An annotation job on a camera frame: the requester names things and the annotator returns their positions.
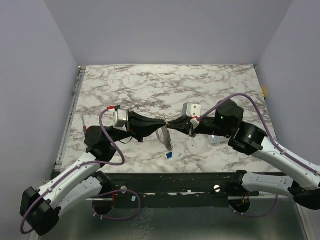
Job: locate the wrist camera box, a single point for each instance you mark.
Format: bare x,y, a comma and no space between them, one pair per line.
120,117
193,111

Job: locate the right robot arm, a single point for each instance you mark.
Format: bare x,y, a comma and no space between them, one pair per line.
299,179

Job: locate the aluminium frame rail left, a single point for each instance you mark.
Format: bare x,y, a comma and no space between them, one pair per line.
75,96

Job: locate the blue red screwdriver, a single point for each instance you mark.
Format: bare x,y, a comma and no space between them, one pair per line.
84,125

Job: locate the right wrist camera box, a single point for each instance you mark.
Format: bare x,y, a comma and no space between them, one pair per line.
193,111

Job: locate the clear plastic parts box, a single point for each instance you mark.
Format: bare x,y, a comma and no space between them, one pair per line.
215,140

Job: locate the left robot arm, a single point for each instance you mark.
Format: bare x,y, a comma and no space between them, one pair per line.
42,207

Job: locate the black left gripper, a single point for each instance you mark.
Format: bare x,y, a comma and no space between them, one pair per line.
140,126

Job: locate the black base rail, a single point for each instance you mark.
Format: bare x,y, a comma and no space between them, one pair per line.
168,190

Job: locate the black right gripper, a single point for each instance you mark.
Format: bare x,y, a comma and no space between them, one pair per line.
189,126

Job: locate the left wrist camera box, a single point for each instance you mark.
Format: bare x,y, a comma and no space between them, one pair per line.
120,117

